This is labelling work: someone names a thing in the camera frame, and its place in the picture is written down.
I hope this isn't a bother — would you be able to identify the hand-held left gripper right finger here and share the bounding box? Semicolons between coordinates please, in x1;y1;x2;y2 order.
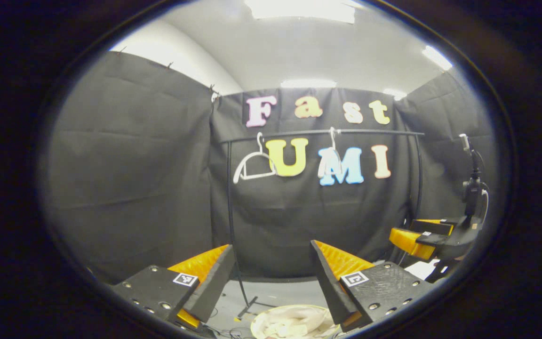
310;239;434;332

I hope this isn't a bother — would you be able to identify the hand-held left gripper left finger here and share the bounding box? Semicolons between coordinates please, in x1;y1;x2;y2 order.
111;244;236;329

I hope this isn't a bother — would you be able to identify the cream shirt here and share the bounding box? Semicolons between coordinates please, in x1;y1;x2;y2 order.
256;308;334;339

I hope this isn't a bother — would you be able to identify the white mesh laundry hamper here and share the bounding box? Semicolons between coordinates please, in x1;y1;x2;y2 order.
250;304;342;339

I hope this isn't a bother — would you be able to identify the white plastic hanger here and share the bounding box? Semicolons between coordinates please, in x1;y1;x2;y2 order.
232;133;277;184
317;127;344;182

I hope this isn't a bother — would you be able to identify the white sheet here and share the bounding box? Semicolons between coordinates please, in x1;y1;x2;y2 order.
405;260;441;281

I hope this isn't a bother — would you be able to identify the large ceiling light panel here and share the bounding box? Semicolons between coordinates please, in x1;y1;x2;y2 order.
245;0;356;24

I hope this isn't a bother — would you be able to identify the black floor cable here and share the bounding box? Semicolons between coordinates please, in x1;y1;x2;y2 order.
203;308;254;339

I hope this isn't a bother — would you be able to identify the black clothes rail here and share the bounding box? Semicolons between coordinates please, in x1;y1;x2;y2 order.
217;128;426;319

